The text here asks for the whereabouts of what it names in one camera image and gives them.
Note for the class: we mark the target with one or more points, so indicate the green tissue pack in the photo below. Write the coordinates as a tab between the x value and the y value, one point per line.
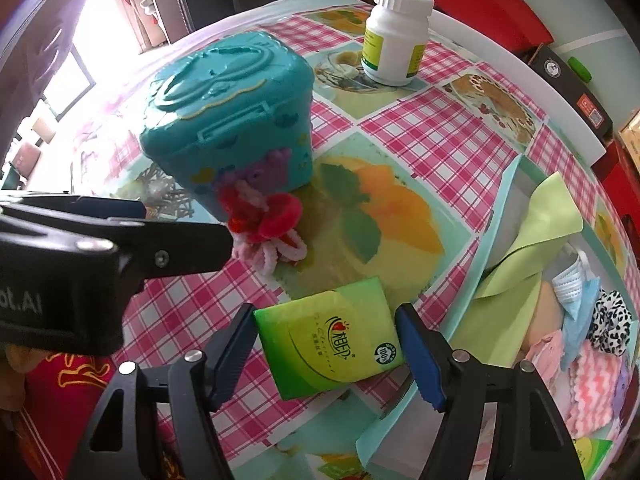
325	340
592	457

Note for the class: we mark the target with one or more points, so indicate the leopard print scrunchie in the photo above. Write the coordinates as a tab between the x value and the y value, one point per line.
612	320

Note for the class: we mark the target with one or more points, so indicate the black cardboard box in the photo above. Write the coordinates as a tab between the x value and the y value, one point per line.
565	80

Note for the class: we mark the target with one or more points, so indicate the red embroidered cushion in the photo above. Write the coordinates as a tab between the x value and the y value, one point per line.
50	390

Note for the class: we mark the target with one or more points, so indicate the light green cloth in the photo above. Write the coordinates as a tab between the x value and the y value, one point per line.
530	240

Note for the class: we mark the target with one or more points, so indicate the white pill bottle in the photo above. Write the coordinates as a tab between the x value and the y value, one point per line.
395	40

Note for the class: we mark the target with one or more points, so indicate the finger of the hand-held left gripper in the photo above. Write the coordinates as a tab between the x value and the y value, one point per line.
190	250
115	208

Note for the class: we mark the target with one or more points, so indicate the pink scrunchie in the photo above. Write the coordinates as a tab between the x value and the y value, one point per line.
547	355

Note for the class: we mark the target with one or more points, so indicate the red paper gift bag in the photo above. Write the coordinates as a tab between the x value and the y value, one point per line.
500	10

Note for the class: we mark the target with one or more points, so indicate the red pipe cleaner flower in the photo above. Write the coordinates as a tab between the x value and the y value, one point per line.
272	215

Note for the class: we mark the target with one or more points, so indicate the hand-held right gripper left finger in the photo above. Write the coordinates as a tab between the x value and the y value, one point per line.
235	345

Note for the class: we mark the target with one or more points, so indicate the blue face mask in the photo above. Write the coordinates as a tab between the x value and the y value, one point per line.
580	305

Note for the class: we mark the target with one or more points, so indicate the pink striped fluffy cloth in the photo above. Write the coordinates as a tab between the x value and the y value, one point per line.
595	390

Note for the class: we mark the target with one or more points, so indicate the green dumbbell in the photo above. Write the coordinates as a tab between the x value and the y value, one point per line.
580	69

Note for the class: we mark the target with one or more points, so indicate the teal plastic box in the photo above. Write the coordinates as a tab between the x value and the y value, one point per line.
220	110

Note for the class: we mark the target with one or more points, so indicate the beige makeup sponge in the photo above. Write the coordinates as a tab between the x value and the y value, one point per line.
545	310

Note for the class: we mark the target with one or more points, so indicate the teal shallow cardboard box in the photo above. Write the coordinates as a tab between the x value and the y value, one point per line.
500	210

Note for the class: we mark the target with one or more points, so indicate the purple baby wipes packet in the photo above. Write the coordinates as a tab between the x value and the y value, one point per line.
622	385

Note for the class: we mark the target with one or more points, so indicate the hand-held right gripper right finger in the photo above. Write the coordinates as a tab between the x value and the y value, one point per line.
420	360

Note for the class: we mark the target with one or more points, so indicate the white chair back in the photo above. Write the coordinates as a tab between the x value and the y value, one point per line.
550	100

